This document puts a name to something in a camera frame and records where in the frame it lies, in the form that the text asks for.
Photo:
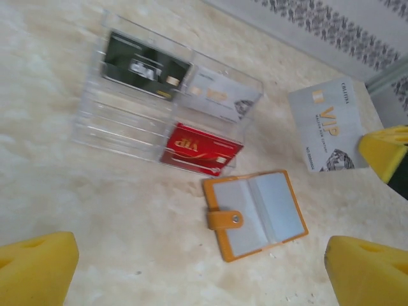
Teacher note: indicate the orange card holder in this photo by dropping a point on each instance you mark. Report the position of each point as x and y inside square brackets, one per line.
[280, 207]

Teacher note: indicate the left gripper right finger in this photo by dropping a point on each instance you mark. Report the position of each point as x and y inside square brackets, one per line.
[369, 274]

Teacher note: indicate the clear plastic organizer tray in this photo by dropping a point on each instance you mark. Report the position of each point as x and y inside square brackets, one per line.
[127, 127]

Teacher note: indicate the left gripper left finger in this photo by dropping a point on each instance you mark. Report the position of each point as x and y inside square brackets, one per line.
[35, 271]

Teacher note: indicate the black VIP card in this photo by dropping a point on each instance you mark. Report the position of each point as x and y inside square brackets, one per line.
[127, 63]

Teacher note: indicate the silver VIP card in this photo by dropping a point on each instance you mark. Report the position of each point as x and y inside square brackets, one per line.
[325, 121]
[216, 92]

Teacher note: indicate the aluminium frame post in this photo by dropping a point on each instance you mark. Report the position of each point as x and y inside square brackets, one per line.
[389, 76]

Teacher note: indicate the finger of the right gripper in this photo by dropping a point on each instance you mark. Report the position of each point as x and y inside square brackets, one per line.
[389, 153]

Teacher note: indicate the red VIP card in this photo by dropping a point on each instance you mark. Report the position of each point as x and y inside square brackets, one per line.
[191, 150]

